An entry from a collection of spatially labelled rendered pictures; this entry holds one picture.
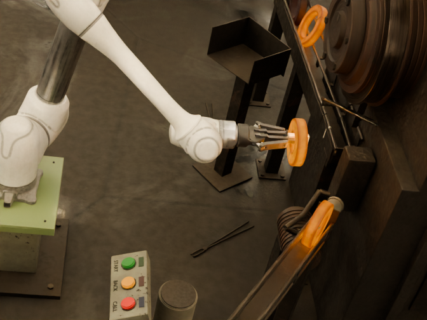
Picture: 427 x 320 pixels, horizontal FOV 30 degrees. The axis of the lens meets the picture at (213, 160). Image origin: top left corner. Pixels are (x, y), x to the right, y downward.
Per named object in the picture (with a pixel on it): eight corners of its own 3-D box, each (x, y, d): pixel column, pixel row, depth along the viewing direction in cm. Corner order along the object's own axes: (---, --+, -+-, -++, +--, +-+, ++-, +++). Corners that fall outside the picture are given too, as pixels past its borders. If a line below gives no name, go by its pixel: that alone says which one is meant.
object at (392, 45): (345, 53, 294) (386, -64, 264) (374, 135, 259) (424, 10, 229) (328, 51, 293) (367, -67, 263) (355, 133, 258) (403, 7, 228)
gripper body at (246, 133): (232, 135, 260) (260, 136, 261) (234, 152, 253) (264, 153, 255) (236, 117, 255) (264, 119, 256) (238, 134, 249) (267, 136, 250)
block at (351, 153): (353, 197, 283) (373, 146, 268) (358, 213, 277) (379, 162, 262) (325, 195, 282) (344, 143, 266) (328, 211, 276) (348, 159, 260)
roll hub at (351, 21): (331, 43, 279) (354, -29, 261) (347, 91, 258) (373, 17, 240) (316, 41, 278) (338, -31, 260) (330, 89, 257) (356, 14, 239)
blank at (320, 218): (316, 246, 256) (306, 241, 257) (337, 203, 254) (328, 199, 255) (306, 251, 242) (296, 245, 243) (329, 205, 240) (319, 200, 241)
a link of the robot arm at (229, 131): (216, 153, 253) (235, 155, 254) (220, 132, 247) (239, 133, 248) (215, 135, 260) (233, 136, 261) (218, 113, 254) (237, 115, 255)
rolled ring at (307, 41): (316, -3, 343) (322, 0, 344) (292, 32, 351) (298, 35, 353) (325, 15, 328) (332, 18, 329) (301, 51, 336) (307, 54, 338)
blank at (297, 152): (302, 109, 260) (292, 108, 259) (311, 137, 247) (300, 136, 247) (293, 147, 269) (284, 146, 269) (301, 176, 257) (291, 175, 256)
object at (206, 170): (218, 145, 380) (249, 16, 334) (254, 179, 367) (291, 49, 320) (185, 159, 369) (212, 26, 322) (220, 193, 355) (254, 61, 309)
